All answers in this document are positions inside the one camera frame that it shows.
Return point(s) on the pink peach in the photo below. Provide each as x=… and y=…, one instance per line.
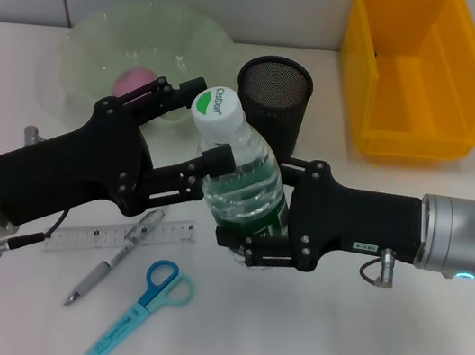
x=133, y=80

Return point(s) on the blue scissors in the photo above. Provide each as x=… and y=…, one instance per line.
x=127, y=318

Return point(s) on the yellow plastic bin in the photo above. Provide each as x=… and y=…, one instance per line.
x=414, y=102

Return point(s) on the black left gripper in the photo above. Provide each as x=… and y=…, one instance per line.
x=83, y=170

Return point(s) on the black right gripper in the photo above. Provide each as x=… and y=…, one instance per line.
x=358, y=220

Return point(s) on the grey clear pen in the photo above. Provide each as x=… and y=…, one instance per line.
x=115, y=255

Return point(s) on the green glass fruit plate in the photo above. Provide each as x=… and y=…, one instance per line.
x=152, y=35

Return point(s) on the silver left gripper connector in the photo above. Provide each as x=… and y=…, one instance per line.
x=34, y=135

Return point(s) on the black mesh pen holder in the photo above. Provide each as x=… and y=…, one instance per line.
x=275, y=88

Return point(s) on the clear plastic ruler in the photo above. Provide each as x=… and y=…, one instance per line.
x=86, y=236

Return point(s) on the clear green-label water bottle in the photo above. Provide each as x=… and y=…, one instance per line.
x=242, y=178

